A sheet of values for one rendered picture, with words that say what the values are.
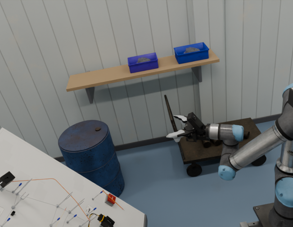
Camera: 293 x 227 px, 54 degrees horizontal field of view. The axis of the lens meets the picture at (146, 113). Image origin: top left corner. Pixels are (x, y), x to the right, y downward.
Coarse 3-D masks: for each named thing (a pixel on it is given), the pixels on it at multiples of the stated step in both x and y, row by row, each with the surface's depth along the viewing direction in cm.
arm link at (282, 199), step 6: (276, 180) 133; (282, 180) 127; (288, 180) 126; (276, 186) 126; (282, 186) 124; (288, 186) 124; (276, 192) 125; (282, 192) 122; (288, 192) 122; (276, 198) 126; (282, 198) 122; (288, 198) 120; (276, 204) 127; (282, 204) 123; (288, 204) 121; (276, 210) 129; (282, 210) 125; (288, 210) 123; (288, 216) 125
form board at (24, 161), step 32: (0, 160) 142; (32, 160) 154; (0, 192) 132; (32, 192) 143; (64, 192) 155; (96, 192) 171; (0, 224) 123; (32, 224) 132; (64, 224) 143; (96, 224) 156; (128, 224) 172
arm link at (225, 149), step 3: (222, 141) 137; (225, 144) 134; (237, 144) 134; (225, 147) 135; (228, 147) 134; (231, 147) 134; (234, 147) 134; (237, 147) 135; (222, 150) 137; (225, 150) 134; (228, 150) 133; (231, 150) 133; (234, 150) 133; (222, 153) 134; (231, 153) 131
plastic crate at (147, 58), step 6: (144, 54) 299; (150, 54) 300; (132, 60) 301; (138, 60) 291; (144, 60) 289; (150, 60) 291; (156, 60) 283; (132, 66) 285; (138, 66) 285; (144, 66) 286; (150, 66) 286; (156, 66) 287; (132, 72) 288
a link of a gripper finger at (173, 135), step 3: (174, 132) 138; (177, 132) 137; (180, 132) 137; (183, 132) 137; (168, 135) 138; (171, 135) 137; (174, 135) 137; (174, 138) 138; (177, 138) 139; (177, 141) 140
